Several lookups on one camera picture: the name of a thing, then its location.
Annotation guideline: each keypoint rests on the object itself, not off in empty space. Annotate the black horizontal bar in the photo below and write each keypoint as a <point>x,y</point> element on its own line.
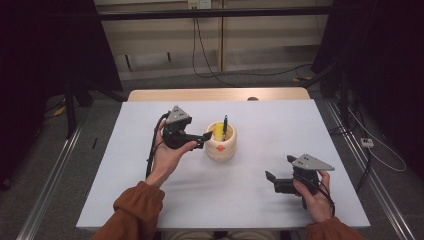
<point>213,13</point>

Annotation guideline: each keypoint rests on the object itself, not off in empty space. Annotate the black metal stand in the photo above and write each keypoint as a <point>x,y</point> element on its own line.
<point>343,93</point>
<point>70,113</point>

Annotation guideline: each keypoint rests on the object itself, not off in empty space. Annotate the yellow tape piece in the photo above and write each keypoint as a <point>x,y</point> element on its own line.
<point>59,111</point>
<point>301,79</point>

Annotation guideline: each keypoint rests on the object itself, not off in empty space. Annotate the white power strip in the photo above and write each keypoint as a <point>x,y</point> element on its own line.
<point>367,143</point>

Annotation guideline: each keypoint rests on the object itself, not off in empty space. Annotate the dark table grommet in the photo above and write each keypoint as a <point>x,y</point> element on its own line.
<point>252,98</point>

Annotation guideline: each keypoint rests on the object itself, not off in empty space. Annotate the short black bracket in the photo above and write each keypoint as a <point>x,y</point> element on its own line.
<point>169,56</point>
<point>128,62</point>

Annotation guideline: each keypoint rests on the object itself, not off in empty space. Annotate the white table mat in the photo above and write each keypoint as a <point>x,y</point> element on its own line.
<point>250,193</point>

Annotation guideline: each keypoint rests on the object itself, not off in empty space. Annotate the person's right hand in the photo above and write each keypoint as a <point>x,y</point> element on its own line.
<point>318,206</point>

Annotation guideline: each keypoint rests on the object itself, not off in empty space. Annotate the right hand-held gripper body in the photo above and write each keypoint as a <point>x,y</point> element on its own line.
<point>300,181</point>

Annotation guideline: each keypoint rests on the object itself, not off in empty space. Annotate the blue pen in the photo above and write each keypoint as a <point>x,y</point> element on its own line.
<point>225,128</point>

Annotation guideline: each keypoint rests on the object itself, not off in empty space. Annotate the wooden table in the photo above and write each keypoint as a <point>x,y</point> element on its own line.
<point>200,94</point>

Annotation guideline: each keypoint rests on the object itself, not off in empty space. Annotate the beige wooden cabinet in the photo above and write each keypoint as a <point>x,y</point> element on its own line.
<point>266,40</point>

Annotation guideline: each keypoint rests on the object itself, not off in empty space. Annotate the white wall outlet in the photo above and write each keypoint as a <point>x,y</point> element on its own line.
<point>200,4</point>

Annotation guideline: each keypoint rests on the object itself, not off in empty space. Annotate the black curtain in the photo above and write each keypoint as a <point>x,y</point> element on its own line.
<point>50,40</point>
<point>383,50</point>

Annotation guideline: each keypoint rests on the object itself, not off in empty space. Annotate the metal floor rail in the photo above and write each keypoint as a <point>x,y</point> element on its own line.
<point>50,186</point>
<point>376,186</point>

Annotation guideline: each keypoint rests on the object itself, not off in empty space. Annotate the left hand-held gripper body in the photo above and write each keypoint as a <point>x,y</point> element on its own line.
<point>175,133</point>

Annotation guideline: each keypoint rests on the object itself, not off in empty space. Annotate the cream duck pen holder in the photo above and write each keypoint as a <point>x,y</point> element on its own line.
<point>220,148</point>

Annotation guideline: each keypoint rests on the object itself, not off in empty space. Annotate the yellow highlighter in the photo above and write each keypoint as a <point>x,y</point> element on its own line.
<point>219,132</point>

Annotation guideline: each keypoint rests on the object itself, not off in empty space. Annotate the person's left hand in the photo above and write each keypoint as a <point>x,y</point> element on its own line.
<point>166,163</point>

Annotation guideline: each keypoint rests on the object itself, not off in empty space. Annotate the small black floor item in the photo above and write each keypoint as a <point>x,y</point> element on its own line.
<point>95,143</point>

